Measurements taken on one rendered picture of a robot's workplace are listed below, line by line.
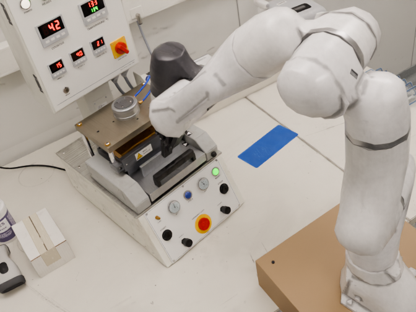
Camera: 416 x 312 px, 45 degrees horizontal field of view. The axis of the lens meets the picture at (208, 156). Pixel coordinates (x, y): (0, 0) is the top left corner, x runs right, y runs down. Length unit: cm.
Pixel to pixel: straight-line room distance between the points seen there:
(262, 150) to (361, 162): 96
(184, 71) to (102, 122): 47
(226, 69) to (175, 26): 126
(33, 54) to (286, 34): 81
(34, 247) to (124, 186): 36
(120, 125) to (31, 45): 32
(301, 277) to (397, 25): 210
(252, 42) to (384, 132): 26
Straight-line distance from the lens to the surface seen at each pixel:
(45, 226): 169
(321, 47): 82
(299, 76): 79
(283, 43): 86
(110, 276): 160
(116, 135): 146
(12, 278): 166
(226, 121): 200
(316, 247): 139
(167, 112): 107
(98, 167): 156
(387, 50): 320
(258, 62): 90
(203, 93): 98
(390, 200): 97
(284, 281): 134
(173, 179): 149
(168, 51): 114
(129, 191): 145
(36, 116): 211
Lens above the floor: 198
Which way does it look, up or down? 41 degrees down
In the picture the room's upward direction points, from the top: 12 degrees counter-clockwise
